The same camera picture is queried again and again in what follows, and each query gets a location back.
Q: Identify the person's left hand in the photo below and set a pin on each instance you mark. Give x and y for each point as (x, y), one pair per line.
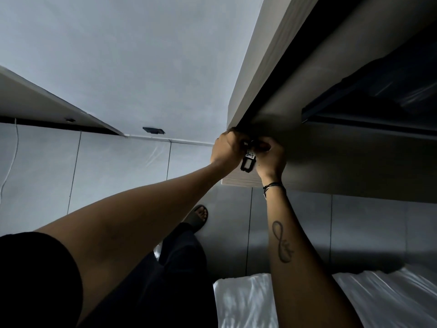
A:
(225, 148)

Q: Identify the person's right hand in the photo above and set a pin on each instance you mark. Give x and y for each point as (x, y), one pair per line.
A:
(275, 162)

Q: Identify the person's right fingers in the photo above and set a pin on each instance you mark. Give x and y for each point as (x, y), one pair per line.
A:
(265, 146)

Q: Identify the person's left fingers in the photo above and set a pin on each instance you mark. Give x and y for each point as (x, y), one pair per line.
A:
(239, 138)

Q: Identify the black key fob white label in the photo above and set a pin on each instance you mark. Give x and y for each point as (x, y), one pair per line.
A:
(248, 162)

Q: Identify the person's left forearm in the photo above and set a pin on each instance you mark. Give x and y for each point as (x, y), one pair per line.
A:
(136, 215)

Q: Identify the person's right forearm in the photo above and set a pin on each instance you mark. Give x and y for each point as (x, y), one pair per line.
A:
(297, 256)

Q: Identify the light wooden wardrobe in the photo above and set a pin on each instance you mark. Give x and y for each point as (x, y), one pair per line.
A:
(327, 157)

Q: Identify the black sandal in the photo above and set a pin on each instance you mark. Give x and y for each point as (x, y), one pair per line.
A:
(198, 218)

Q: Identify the black trousers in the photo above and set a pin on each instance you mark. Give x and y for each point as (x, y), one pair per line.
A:
(164, 283)

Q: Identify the white bed sheet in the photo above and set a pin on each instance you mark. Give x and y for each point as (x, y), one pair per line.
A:
(385, 297)

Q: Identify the light wooden shelf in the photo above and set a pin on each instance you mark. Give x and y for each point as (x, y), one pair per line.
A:
(41, 102)

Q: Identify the black shirt sleeve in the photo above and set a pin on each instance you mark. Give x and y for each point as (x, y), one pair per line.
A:
(37, 280)

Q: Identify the black wall socket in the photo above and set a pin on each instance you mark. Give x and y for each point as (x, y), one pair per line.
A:
(153, 130)

